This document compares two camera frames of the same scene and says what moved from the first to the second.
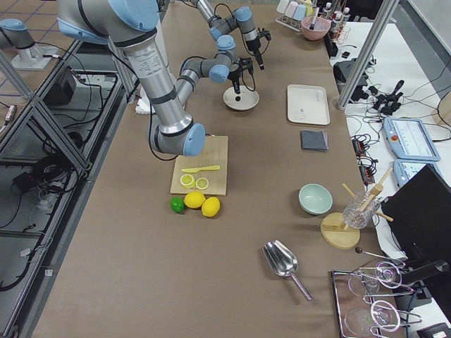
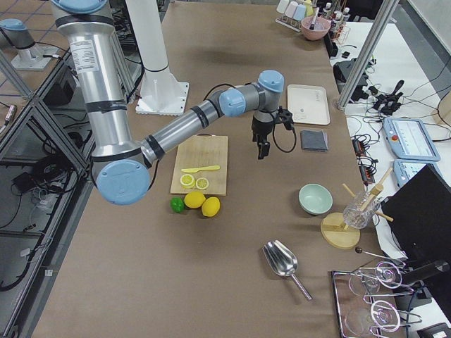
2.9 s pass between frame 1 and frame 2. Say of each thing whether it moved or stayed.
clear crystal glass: stayed
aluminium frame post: stayed
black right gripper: moved
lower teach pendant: stayed
